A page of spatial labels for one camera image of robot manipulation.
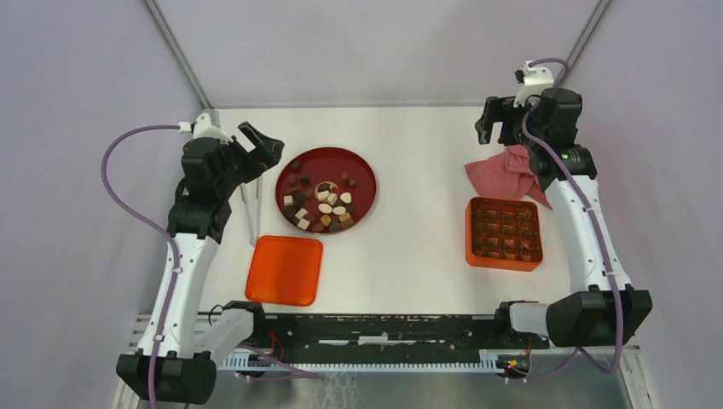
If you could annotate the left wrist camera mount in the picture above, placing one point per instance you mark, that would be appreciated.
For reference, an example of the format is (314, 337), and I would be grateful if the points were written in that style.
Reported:
(204, 127)

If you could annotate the orange compartment chocolate box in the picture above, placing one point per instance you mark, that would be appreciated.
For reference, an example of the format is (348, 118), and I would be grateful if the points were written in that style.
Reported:
(503, 234)

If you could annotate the round dark red plate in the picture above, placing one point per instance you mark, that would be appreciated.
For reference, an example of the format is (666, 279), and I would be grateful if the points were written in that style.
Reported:
(325, 173)

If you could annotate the metal serving tongs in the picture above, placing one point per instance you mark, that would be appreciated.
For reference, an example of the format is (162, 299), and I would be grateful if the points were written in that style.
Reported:
(252, 200)

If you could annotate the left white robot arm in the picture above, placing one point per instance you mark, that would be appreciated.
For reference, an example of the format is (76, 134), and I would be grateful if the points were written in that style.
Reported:
(171, 364)

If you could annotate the orange box lid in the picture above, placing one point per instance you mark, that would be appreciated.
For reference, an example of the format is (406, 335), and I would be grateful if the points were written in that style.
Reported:
(284, 270)

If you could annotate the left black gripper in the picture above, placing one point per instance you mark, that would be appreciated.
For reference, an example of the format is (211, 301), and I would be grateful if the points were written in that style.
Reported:
(267, 152)

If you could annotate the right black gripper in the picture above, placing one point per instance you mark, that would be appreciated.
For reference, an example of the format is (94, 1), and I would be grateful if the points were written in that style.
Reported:
(501, 109)

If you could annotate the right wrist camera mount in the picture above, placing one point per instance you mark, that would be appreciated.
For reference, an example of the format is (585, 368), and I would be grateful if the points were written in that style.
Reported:
(533, 77)

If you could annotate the pink cloth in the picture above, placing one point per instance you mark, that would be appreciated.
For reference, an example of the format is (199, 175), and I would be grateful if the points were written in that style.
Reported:
(506, 175)

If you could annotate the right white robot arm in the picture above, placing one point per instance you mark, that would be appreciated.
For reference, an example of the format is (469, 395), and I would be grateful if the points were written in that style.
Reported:
(603, 308)

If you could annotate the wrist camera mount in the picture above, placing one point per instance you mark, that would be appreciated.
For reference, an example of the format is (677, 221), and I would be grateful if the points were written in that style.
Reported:
(533, 77)
(204, 127)

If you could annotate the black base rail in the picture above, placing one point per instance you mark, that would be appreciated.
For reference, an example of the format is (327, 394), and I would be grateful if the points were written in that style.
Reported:
(386, 339)

